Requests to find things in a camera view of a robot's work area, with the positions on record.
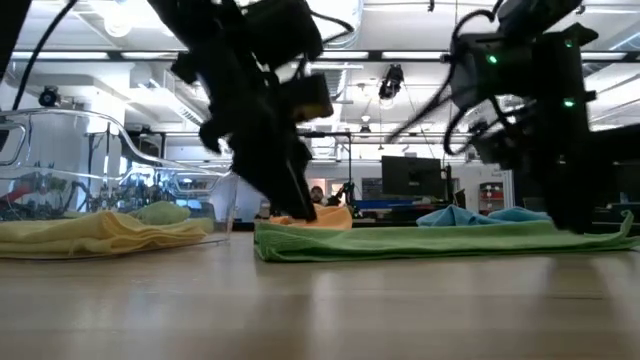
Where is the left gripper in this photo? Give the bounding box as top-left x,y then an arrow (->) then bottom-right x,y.
172,0 -> 325,222

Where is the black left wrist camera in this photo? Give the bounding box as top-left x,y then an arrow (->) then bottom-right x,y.
292,72 -> 335,124

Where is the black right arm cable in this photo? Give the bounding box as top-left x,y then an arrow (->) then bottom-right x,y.
387,7 -> 501,156

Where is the black ceiling spotlight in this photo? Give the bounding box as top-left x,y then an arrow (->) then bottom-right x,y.
378,63 -> 405,101

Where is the black computer monitor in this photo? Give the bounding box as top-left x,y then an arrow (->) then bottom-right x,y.
380,155 -> 444,201

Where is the silver ventilation duct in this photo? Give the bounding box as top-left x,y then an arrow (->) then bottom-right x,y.
307,0 -> 364,49

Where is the yellow microfiber towel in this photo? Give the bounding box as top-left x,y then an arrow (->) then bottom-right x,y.
0,209 -> 209,260

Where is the round ceiling lamp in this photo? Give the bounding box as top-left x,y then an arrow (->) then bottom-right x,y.
102,9 -> 134,39

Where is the blue microfiber towel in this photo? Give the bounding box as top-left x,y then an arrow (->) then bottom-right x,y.
415,204 -> 554,227

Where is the black hanging cable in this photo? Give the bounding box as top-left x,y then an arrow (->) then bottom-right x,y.
10,0 -> 80,112

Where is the round black ceiling camera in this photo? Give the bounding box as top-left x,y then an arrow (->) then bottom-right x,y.
38,85 -> 60,107

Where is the red tool cabinet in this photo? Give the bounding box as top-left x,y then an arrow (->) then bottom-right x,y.
478,182 -> 506,217

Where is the clear plastic bin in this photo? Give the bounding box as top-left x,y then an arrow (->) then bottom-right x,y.
0,107 -> 240,261

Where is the black background rig frame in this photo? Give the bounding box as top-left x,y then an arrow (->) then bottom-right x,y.
299,130 -> 354,201

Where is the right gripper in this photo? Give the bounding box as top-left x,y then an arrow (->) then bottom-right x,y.
472,22 -> 600,235

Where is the orange microfiber towel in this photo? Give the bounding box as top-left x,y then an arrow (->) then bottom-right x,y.
269,203 -> 354,231

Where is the black aluminium table frame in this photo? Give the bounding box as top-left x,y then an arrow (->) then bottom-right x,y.
232,218 -> 419,233

